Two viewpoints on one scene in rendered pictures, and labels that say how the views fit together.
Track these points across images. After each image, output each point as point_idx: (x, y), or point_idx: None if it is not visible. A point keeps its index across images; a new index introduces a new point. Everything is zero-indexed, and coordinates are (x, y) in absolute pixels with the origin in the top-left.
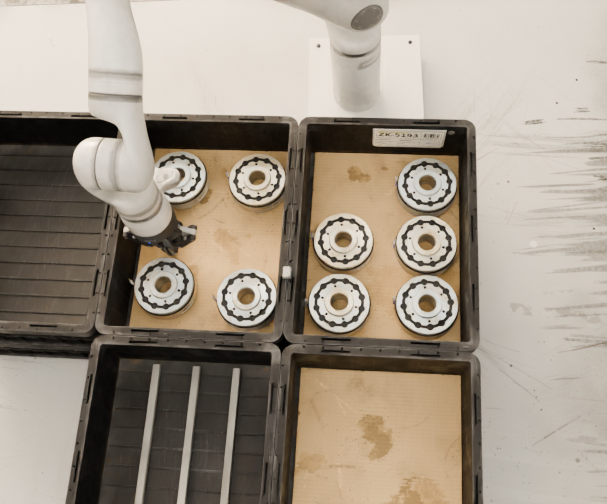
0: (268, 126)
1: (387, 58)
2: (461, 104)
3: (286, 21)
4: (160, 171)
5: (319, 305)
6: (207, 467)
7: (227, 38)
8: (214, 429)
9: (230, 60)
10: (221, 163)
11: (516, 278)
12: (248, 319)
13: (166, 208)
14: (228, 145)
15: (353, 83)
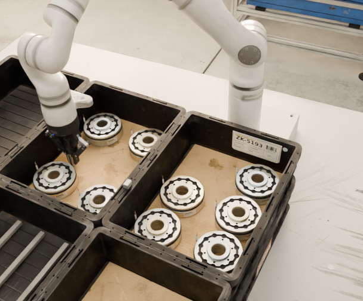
0: (168, 110)
1: (272, 119)
2: (314, 165)
3: (223, 91)
4: (81, 94)
5: (143, 223)
6: (6, 299)
7: (183, 89)
8: (27, 276)
9: (179, 99)
10: (134, 131)
11: (307, 285)
12: (92, 214)
13: (70, 110)
14: (143, 122)
15: (237, 112)
